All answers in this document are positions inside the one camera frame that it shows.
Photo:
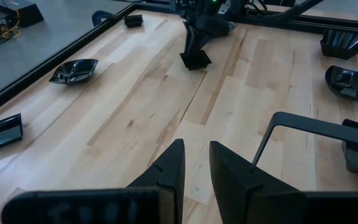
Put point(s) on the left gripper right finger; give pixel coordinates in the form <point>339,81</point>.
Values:
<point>253,193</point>

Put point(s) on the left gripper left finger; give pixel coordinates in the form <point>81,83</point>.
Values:
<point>166,174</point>

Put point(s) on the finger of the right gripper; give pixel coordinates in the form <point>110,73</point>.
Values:
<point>203,42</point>
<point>189,39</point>

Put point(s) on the small square black plate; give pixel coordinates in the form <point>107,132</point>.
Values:
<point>133,21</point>
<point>196,60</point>
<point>3,133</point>

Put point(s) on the black leaf-shaped plate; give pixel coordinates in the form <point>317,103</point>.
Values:
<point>73,72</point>

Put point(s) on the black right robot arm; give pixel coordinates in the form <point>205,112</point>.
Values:
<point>294,9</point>

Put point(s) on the black rounded square plate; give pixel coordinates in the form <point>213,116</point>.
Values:
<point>342,46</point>

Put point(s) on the black box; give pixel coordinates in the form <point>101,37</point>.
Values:
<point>20,14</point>

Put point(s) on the black aluminium frame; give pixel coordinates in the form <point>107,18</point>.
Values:
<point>26,80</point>

